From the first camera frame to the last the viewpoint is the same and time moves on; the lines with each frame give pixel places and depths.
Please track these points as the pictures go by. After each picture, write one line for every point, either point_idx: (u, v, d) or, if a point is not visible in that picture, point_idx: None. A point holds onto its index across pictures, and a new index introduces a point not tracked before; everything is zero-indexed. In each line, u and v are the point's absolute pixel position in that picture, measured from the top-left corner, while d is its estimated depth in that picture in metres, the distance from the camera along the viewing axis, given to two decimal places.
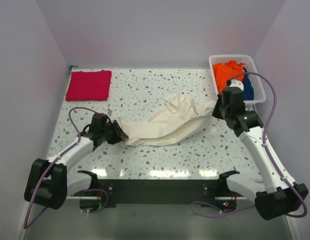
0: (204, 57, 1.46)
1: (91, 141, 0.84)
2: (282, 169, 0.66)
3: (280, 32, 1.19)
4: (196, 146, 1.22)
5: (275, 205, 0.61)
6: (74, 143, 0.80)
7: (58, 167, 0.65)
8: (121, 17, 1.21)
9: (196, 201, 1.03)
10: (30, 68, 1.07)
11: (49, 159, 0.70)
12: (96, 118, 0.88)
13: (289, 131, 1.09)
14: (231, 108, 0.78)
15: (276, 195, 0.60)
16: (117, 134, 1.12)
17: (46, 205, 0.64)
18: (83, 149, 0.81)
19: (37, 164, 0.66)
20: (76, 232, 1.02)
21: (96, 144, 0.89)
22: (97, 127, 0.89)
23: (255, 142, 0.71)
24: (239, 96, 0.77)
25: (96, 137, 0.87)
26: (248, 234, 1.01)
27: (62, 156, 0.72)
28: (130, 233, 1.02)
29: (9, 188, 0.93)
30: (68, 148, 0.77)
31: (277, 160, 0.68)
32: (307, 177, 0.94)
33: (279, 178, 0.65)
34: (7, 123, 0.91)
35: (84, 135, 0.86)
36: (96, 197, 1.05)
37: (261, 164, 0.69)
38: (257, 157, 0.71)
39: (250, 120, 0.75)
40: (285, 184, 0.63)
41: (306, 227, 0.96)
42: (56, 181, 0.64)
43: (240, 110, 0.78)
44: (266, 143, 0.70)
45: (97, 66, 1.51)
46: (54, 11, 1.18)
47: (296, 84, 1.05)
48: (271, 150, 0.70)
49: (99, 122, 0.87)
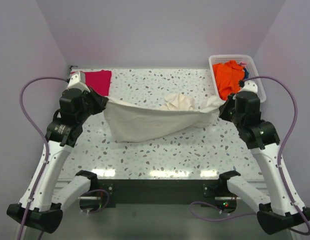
0: (204, 57, 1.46)
1: (63, 146, 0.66)
2: (293, 193, 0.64)
3: (280, 32, 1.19)
4: (196, 146, 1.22)
5: (281, 228, 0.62)
6: (43, 163, 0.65)
7: (37, 212, 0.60)
8: (121, 17, 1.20)
9: (196, 202, 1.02)
10: (30, 68, 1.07)
11: (22, 202, 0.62)
12: (65, 102, 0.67)
13: (289, 131, 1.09)
14: (245, 118, 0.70)
15: (284, 221, 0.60)
16: (100, 105, 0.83)
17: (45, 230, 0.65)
18: (59, 163, 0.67)
19: (12, 210, 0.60)
20: (76, 233, 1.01)
21: (73, 139, 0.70)
22: (69, 115, 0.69)
23: (269, 161, 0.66)
24: (255, 106, 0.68)
25: (71, 128, 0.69)
26: (248, 235, 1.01)
27: (33, 196, 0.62)
28: (130, 233, 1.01)
29: (9, 189, 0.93)
30: (39, 177, 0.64)
31: (290, 182, 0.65)
32: (308, 178, 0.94)
33: (289, 202, 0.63)
34: (7, 124, 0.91)
35: (54, 131, 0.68)
36: (96, 197, 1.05)
37: (271, 184, 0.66)
38: (268, 176, 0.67)
39: (266, 134, 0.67)
40: (294, 209, 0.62)
41: None
42: (39, 226, 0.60)
43: (254, 121, 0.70)
44: (281, 164, 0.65)
45: (97, 66, 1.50)
46: (54, 11, 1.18)
47: (296, 84, 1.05)
48: (285, 170, 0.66)
49: (70, 107, 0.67)
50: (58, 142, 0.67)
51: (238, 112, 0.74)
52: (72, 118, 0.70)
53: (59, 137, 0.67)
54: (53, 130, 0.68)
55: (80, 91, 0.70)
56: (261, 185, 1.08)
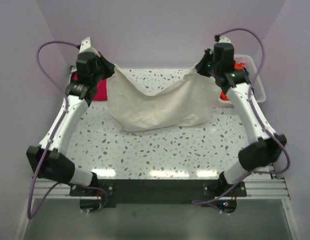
0: None
1: (82, 100, 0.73)
2: (264, 122, 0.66)
3: (280, 32, 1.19)
4: (196, 146, 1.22)
5: (256, 153, 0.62)
6: (63, 111, 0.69)
7: (56, 151, 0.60)
8: (121, 18, 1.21)
9: (196, 201, 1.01)
10: (30, 69, 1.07)
11: (41, 144, 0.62)
12: (81, 63, 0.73)
13: (289, 131, 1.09)
14: (220, 66, 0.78)
15: (257, 144, 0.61)
16: (109, 70, 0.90)
17: (55, 180, 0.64)
18: (75, 115, 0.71)
19: (31, 152, 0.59)
20: (76, 232, 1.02)
21: (89, 98, 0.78)
22: (85, 75, 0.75)
23: (241, 97, 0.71)
24: (230, 54, 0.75)
25: (88, 88, 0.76)
26: (248, 235, 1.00)
27: (53, 138, 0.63)
28: (130, 233, 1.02)
29: (9, 189, 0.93)
30: (58, 124, 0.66)
31: (261, 114, 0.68)
32: (308, 178, 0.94)
33: (261, 128, 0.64)
34: (7, 124, 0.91)
35: (73, 90, 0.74)
36: (96, 197, 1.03)
37: (244, 118, 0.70)
38: (242, 112, 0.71)
39: (237, 77, 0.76)
40: (265, 134, 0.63)
41: (306, 227, 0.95)
42: (56, 165, 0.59)
43: (229, 68, 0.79)
44: (251, 98, 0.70)
45: None
46: (54, 12, 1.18)
47: (295, 84, 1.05)
48: (256, 105, 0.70)
49: (86, 68, 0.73)
50: (76, 97, 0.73)
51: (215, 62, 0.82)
52: (88, 79, 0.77)
53: (78, 93, 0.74)
54: (72, 88, 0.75)
55: (93, 55, 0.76)
56: (261, 185, 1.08)
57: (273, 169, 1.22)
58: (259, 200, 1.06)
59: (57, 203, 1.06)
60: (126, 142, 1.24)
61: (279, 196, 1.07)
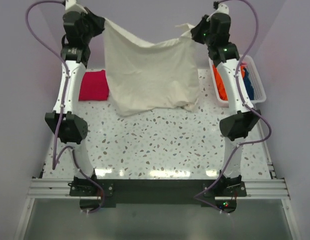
0: (204, 57, 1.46)
1: (79, 64, 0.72)
2: (245, 96, 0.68)
3: (279, 32, 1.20)
4: (196, 146, 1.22)
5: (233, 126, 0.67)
6: (65, 76, 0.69)
7: (71, 113, 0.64)
8: (121, 18, 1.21)
9: (196, 196, 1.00)
10: (30, 69, 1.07)
11: (55, 109, 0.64)
12: (68, 26, 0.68)
13: (288, 131, 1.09)
14: (215, 38, 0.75)
15: (235, 116, 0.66)
16: (99, 26, 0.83)
17: (74, 137, 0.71)
18: (78, 77, 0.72)
19: (49, 117, 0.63)
20: (76, 233, 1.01)
21: (85, 60, 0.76)
22: (75, 38, 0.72)
23: (229, 72, 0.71)
24: (227, 27, 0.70)
25: (82, 50, 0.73)
26: (248, 235, 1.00)
27: (64, 102, 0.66)
28: (130, 233, 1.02)
29: (9, 188, 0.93)
30: (64, 88, 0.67)
31: (244, 89, 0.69)
32: (307, 178, 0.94)
33: (241, 103, 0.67)
34: (8, 124, 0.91)
35: (67, 54, 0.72)
36: (96, 197, 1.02)
37: (229, 92, 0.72)
38: (228, 86, 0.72)
39: (229, 52, 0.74)
40: (244, 108, 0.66)
41: (305, 227, 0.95)
42: (74, 125, 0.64)
43: (223, 41, 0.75)
44: (238, 74, 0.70)
45: (97, 66, 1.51)
46: (54, 12, 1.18)
47: (294, 83, 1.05)
48: (242, 80, 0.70)
49: (74, 30, 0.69)
50: (73, 61, 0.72)
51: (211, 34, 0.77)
52: (78, 41, 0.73)
53: (74, 57, 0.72)
54: (67, 53, 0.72)
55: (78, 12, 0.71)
56: (261, 185, 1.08)
57: (273, 169, 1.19)
58: (259, 200, 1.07)
59: (57, 203, 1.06)
60: (125, 142, 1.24)
61: (279, 196, 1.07)
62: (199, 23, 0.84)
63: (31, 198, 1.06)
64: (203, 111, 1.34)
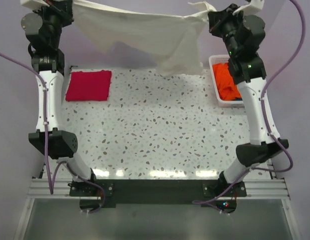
0: (204, 57, 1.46)
1: (56, 73, 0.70)
2: (271, 125, 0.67)
3: (279, 32, 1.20)
4: (196, 146, 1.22)
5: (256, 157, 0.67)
6: (43, 90, 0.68)
7: (57, 130, 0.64)
8: None
9: (196, 201, 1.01)
10: (30, 68, 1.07)
11: (39, 128, 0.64)
12: (34, 38, 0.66)
13: (289, 131, 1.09)
14: (240, 50, 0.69)
15: (258, 148, 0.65)
16: (67, 18, 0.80)
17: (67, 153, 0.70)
18: (57, 88, 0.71)
19: (34, 138, 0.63)
20: (76, 233, 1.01)
21: (61, 67, 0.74)
22: (44, 45, 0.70)
23: (253, 95, 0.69)
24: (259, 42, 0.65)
25: (55, 57, 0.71)
26: (248, 235, 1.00)
27: (47, 119, 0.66)
28: (130, 233, 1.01)
29: (9, 188, 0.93)
30: (45, 103, 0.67)
31: (269, 116, 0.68)
32: (308, 178, 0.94)
33: (266, 133, 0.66)
34: (8, 124, 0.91)
35: (40, 64, 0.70)
36: (96, 197, 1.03)
37: (252, 117, 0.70)
38: (250, 110, 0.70)
39: (253, 68, 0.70)
40: (269, 139, 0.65)
41: (305, 227, 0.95)
42: (61, 141, 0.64)
43: (248, 54, 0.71)
44: (264, 98, 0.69)
45: (97, 66, 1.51)
46: None
47: (294, 84, 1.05)
48: (267, 105, 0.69)
49: (41, 40, 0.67)
50: (48, 71, 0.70)
51: (238, 41, 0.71)
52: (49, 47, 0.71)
53: (48, 66, 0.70)
54: (39, 62, 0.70)
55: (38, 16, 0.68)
56: (261, 185, 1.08)
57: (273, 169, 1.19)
58: (259, 201, 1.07)
59: (57, 203, 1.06)
60: (125, 142, 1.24)
61: (279, 196, 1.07)
62: (225, 15, 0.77)
63: (31, 198, 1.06)
64: (202, 111, 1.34)
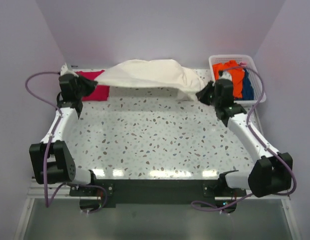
0: (204, 57, 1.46)
1: (73, 109, 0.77)
2: (265, 141, 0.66)
3: (279, 32, 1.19)
4: (196, 146, 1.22)
5: (264, 174, 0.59)
6: (58, 116, 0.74)
7: (59, 142, 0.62)
8: (121, 17, 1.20)
9: (196, 201, 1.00)
10: (29, 69, 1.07)
11: (43, 140, 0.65)
12: (64, 85, 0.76)
13: (289, 132, 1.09)
14: (220, 101, 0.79)
15: (261, 163, 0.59)
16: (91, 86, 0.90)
17: (61, 180, 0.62)
18: (69, 120, 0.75)
19: (35, 149, 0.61)
20: (76, 232, 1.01)
21: (78, 111, 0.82)
22: (70, 94, 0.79)
23: (240, 124, 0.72)
24: (231, 89, 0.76)
25: (76, 103, 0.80)
26: (248, 235, 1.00)
27: (54, 133, 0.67)
28: (130, 232, 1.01)
29: (9, 188, 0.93)
30: (56, 125, 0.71)
31: (261, 136, 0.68)
32: (308, 178, 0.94)
33: (263, 148, 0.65)
34: (7, 124, 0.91)
35: (62, 105, 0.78)
36: (96, 197, 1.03)
37: (246, 142, 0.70)
38: (243, 137, 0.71)
39: (235, 110, 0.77)
40: (268, 153, 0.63)
41: (306, 228, 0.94)
42: (60, 156, 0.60)
43: (229, 103, 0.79)
44: (250, 123, 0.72)
45: (97, 66, 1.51)
46: (54, 12, 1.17)
47: (295, 85, 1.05)
48: (255, 128, 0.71)
49: (69, 87, 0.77)
50: (68, 107, 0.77)
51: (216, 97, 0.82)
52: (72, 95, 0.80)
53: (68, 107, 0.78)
54: (62, 104, 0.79)
55: (72, 74, 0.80)
56: None
57: None
58: (259, 201, 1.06)
59: (57, 203, 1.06)
60: (125, 142, 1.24)
61: (279, 196, 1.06)
62: (205, 87, 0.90)
63: (31, 198, 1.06)
64: (203, 111, 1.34)
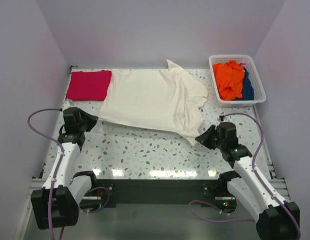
0: (204, 56, 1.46)
1: (75, 144, 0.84)
2: (271, 189, 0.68)
3: (279, 32, 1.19)
4: (196, 146, 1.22)
5: (272, 225, 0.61)
6: (60, 154, 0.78)
7: (61, 188, 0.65)
8: (120, 17, 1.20)
9: (195, 201, 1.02)
10: (29, 68, 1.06)
11: (45, 185, 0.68)
12: (68, 117, 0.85)
13: (289, 132, 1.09)
14: (225, 142, 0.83)
15: (269, 213, 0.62)
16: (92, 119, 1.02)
17: (64, 224, 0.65)
18: (71, 157, 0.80)
19: (37, 197, 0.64)
20: (76, 233, 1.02)
21: (80, 143, 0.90)
22: (73, 126, 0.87)
23: (246, 168, 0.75)
24: (234, 132, 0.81)
25: (77, 137, 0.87)
26: (248, 235, 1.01)
27: (56, 176, 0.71)
28: (130, 232, 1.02)
29: (9, 189, 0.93)
30: (58, 165, 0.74)
31: (268, 183, 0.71)
32: (308, 179, 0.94)
33: (270, 197, 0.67)
34: (8, 125, 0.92)
35: (64, 139, 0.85)
36: (96, 197, 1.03)
37: (253, 187, 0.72)
38: (249, 182, 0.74)
39: (240, 152, 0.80)
40: (275, 202, 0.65)
41: (306, 228, 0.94)
42: (62, 202, 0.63)
43: (233, 145, 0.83)
44: (256, 168, 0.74)
45: (97, 66, 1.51)
46: (54, 12, 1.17)
47: (295, 85, 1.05)
48: (261, 174, 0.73)
49: (72, 119, 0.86)
50: (69, 142, 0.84)
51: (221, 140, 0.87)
52: (75, 128, 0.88)
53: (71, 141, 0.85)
54: (64, 137, 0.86)
55: (76, 108, 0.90)
56: None
57: (273, 169, 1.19)
58: None
59: None
60: (126, 142, 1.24)
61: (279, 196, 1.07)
62: (208, 131, 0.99)
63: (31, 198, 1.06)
64: (203, 111, 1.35)
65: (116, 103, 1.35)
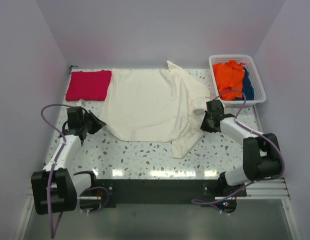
0: (204, 57, 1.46)
1: (76, 137, 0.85)
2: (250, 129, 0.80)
3: (279, 32, 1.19)
4: (196, 146, 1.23)
5: (252, 151, 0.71)
6: (62, 143, 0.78)
7: (61, 171, 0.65)
8: (120, 17, 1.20)
9: (196, 200, 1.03)
10: (28, 69, 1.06)
11: (46, 169, 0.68)
12: (71, 113, 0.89)
13: (289, 132, 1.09)
14: (213, 116, 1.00)
15: (248, 140, 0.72)
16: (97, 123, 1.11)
17: (63, 209, 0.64)
18: (72, 147, 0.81)
19: (37, 179, 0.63)
20: (76, 233, 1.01)
21: (82, 138, 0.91)
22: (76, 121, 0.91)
23: (228, 122, 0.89)
24: (217, 104, 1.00)
25: (79, 131, 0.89)
26: (248, 234, 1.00)
27: (56, 161, 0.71)
28: (130, 232, 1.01)
29: (9, 189, 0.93)
30: (59, 151, 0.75)
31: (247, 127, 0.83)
32: (309, 178, 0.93)
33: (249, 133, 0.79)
34: (8, 124, 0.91)
35: (67, 132, 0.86)
36: (96, 197, 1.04)
37: (237, 135, 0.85)
38: (234, 132, 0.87)
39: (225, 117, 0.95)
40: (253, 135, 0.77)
41: (306, 228, 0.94)
42: (62, 184, 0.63)
43: (220, 114, 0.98)
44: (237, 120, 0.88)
45: (97, 66, 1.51)
46: (53, 11, 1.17)
47: (295, 85, 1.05)
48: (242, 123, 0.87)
49: (76, 115, 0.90)
50: (71, 134, 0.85)
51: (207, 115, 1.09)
52: (78, 124, 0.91)
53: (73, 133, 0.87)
54: (66, 131, 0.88)
55: (79, 107, 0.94)
56: (261, 185, 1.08)
57: None
58: (259, 201, 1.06)
59: None
60: (126, 142, 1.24)
61: (279, 196, 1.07)
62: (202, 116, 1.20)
63: (31, 198, 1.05)
64: None
65: (115, 107, 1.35)
